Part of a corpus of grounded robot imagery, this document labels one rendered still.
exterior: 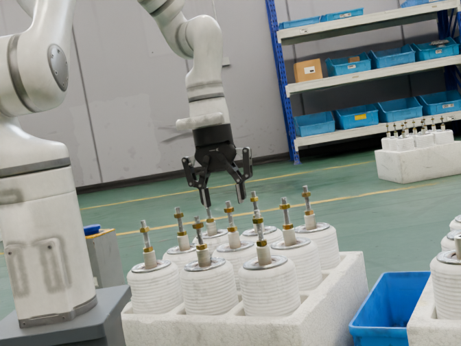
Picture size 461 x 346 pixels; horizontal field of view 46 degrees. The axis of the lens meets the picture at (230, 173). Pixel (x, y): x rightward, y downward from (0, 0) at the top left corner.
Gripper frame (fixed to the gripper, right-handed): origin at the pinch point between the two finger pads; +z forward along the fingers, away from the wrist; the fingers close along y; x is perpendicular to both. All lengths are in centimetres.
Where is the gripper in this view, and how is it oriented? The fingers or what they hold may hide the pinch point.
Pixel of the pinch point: (223, 198)
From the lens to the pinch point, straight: 105.4
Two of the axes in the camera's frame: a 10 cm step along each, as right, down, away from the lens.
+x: -2.8, 1.2, -9.5
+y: -9.5, 1.4, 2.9
